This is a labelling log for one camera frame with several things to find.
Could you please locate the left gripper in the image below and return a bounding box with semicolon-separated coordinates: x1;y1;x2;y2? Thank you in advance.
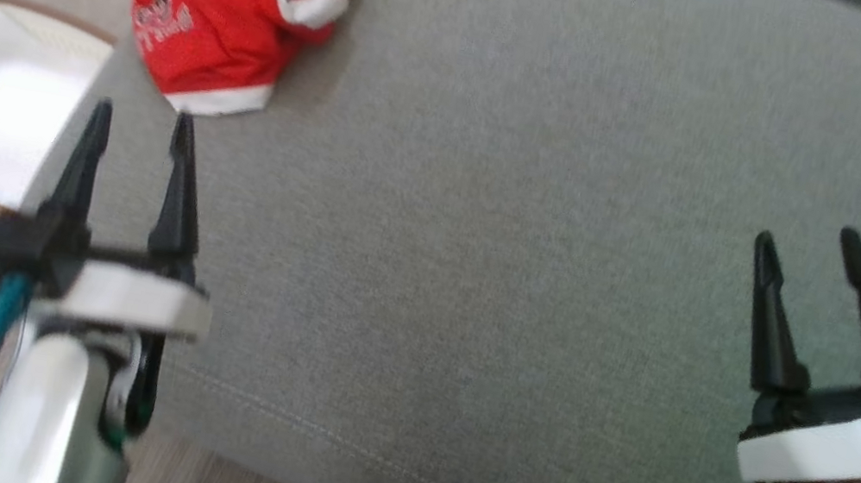
27;91;245;347

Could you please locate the grey fabric sofa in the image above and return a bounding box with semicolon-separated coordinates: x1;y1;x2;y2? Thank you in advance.
0;0;861;483

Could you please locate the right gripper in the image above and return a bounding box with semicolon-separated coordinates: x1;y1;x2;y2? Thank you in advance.
714;212;861;483

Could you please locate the red garment with white trim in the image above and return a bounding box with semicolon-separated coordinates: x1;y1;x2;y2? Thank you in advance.
104;0;368;142

